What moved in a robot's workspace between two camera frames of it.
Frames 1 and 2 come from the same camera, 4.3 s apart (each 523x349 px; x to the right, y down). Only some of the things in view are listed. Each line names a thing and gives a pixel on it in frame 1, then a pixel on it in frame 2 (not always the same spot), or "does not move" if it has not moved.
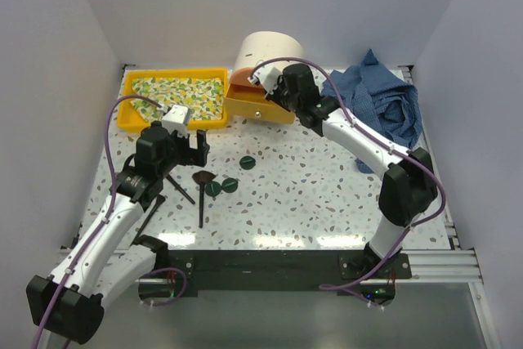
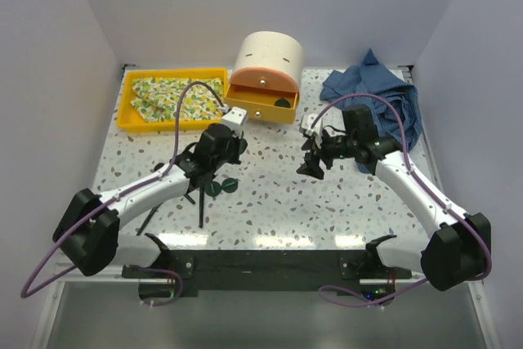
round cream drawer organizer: [244, 97] does not move
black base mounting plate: [279, 272] does not move
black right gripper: [274, 97] → [314, 172]
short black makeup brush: [160, 199] does not move
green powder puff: [212, 188] does not move
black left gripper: [192, 156] → [234, 159]
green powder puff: [230, 185] does not move
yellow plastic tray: [129, 118] does not move
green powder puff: [247, 163] → [242, 145]
